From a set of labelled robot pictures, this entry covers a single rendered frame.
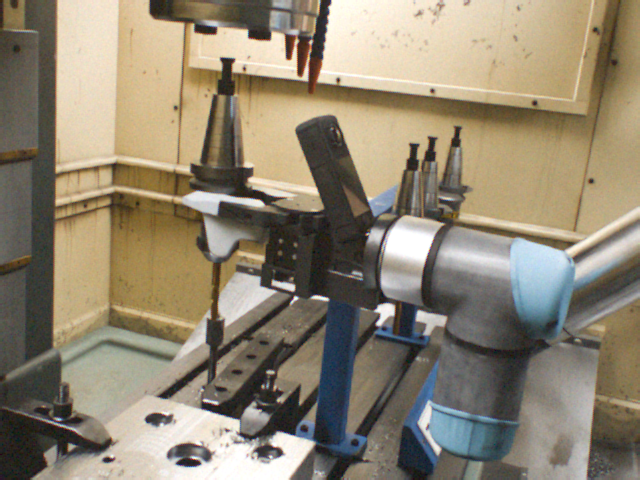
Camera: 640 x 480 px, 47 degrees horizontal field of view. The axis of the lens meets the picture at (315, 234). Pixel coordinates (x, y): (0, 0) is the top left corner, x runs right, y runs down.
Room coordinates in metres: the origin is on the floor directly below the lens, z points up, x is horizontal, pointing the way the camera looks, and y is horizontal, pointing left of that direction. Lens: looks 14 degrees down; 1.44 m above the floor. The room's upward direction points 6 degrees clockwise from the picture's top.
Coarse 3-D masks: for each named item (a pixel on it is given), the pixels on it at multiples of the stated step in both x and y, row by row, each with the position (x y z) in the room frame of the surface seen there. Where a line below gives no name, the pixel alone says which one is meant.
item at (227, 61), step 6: (222, 60) 0.72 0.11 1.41; (228, 60) 0.72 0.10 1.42; (234, 60) 0.72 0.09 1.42; (222, 66) 0.72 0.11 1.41; (228, 66) 0.72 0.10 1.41; (222, 72) 0.72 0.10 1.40; (228, 72) 0.72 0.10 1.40; (222, 78) 0.72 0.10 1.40; (228, 78) 0.72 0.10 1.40; (222, 84) 0.71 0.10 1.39; (228, 84) 0.71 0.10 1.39; (234, 84) 0.72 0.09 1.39; (222, 90) 0.71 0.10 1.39; (228, 90) 0.71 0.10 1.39; (234, 90) 0.72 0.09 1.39
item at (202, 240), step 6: (204, 228) 0.71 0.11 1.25; (204, 234) 0.71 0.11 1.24; (198, 240) 0.72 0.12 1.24; (204, 240) 0.71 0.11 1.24; (198, 246) 0.72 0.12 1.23; (204, 246) 0.70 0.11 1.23; (204, 252) 0.71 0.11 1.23; (210, 252) 0.70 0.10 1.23; (210, 258) 0.71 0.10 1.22; (216, 258) 0.71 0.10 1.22; (222, 258) 0.71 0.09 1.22; (228, 258) 0.72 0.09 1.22
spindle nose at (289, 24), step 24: (168, 0) 0.66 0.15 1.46; (192, 0) 0.65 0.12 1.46; (216, 0) 0.64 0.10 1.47; (240, 0) 0.64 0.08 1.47; (264, 0) 0.65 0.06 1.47; (288, 0) 0.66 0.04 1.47; (312, 0) 0.69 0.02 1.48; (192, 24) 0.71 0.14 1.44; (216, 24) 0.64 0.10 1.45; (240, 24) 0.64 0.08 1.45; (264, 24) 0.65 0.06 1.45; (288, 24) 0.67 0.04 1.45; (312, 24) 0.70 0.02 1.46
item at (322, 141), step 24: (312, 120) 0.65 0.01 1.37; (336, 120) 0.68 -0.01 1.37; (312, 144) 0.64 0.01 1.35; (336, 144) 0.65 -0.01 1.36; (312, 168) 0.64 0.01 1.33; (336, 168) 0.64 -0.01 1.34; (336, 192) 0.63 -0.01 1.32; (360, 192) 0.66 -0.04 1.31; (336, 216) 0.63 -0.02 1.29; (360, 216) 0.64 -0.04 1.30
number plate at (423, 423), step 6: (426, 408) 0.95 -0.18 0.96; (426, 414) 0.94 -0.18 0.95; (420, 420) 0.92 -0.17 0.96; (426, 420) 0.93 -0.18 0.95; (420, 426) 0.91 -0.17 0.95; (426, 426) 0.92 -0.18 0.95; (426, 432) 0.91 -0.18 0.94; (426, 438) 0.90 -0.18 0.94; (432, 444) 0.90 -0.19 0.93; (432, 450) 0.90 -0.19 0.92; (438, 450) 0.90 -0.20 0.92
